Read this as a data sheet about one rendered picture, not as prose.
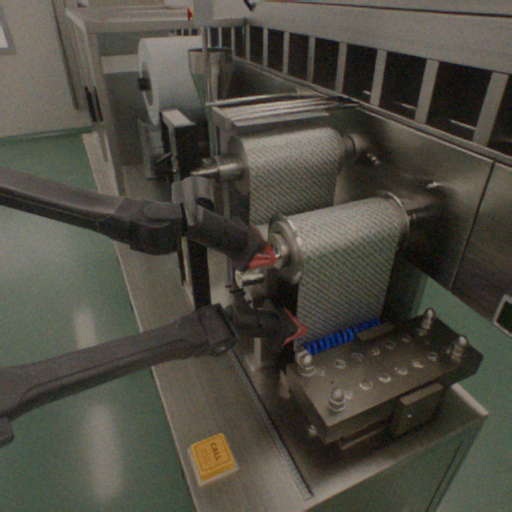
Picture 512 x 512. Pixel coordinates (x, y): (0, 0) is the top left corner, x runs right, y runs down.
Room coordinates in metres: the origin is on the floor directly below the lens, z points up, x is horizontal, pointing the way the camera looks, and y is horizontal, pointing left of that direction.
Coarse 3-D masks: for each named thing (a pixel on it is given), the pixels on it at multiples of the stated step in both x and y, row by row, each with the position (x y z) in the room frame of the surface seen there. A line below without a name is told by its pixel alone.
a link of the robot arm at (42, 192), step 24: (0, 168) 0.62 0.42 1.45; (0, 192) 0.58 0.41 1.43; (24, 192) 0.57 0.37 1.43; (48, 192) 0.58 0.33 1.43; (72, 192) 0.59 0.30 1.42; (48, 216) 0.57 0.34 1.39; (72, 216) 0.56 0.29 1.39; (96, 216) 0.55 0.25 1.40; (120, 216) 0.54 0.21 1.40; (144, 216) 0.55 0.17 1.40; (120, 240) 0.55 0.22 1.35; (144, 240) 0.54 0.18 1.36; (168, 240) 0.55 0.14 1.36
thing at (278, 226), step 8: (392, 208) 0.76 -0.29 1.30; (272, 224) 0.72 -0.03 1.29; (280, 224) 0.68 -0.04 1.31; (400, 224) 0.74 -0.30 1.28; (272, 232) 0.71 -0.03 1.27; (288, 232) 0.66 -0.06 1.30; (400, 232) 0.73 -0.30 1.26; (288, 240) 0.65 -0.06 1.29; (296, 256) 0.63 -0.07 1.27; (296, 264) 0.63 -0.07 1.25; (280, 272) 0.68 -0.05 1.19; (288, 272) 0.65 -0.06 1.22
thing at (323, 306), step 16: (352, 272) 0.68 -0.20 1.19; (368, 272) 0.70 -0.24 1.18; (384, 272) 0.71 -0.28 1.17; (304, 288) 0.63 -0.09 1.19; (320, 288) 0.65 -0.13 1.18; (336, 288) 0.66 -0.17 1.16; (352, 288) 0.68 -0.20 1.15; (368, 288) 0.70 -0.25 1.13; (384, 288) 0.72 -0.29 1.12; (304, 304) 0.63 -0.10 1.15; (320, 304) 0.65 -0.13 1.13; (336, 304) 0.67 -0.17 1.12; (352, 304) 0.68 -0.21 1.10; (368, 304) 0.70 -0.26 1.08; (304, 320) 0.63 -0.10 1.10; (320, 320) 0.65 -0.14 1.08; (336, 320) 0.67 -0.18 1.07; (352, 320) 0.69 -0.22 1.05; (368, 320) 0.71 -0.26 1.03; (304, 336) 0.63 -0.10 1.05; (320, 336) 0.65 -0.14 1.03
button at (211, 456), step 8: (208, 440) 0.47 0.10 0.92; (216, 440) 0.47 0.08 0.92; (224, 440) 0.47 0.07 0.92; (192, 448) 0.45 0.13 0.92; (200, 448) 0.45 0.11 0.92; (208, 448) 0.45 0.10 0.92; (216, 448) 0.45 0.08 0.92; (224, 448) 0.45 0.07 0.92; (200, 456) 0.43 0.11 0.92; (208, 456) 0.43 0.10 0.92; (216, 456) 0.43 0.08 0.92; (224, 456) 0.43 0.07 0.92; (232, 456) 0.43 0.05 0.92; (200, 464) 0.42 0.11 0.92; (208, 464) 0.42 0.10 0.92; (216, 464) 0.42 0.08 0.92; (224, 464) 0.42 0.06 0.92; (232, 464) 0.42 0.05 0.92; (200, 472) 0.40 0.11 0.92; (208, 472) 0.40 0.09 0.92; (216, 472) 0.41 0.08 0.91
